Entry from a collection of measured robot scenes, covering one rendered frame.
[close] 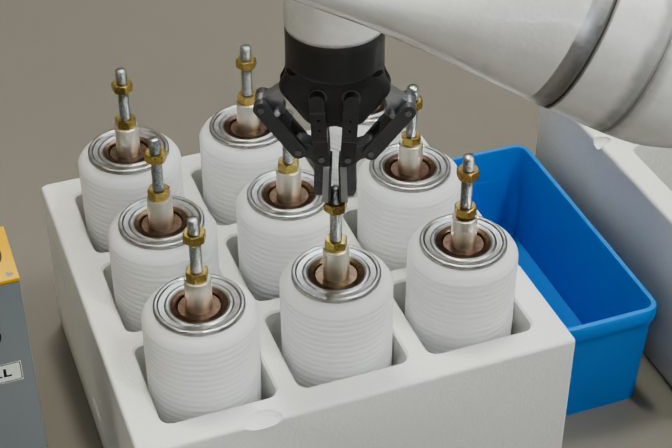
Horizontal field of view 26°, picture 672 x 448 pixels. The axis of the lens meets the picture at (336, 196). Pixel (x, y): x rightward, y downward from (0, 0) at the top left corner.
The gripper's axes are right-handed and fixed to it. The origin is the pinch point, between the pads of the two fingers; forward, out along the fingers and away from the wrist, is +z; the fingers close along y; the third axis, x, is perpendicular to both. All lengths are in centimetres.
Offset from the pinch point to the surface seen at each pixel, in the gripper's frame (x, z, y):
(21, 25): 84, 35, -48
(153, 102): 65, 35, -26
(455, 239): 3.8, 9.0, 10.1
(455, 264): 1.1, 9.5, 10.0
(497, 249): 3.5, 9.7, 13.7
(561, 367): 0.0, 19.9, 19.7
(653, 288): 18.8, 26.3, 31.0
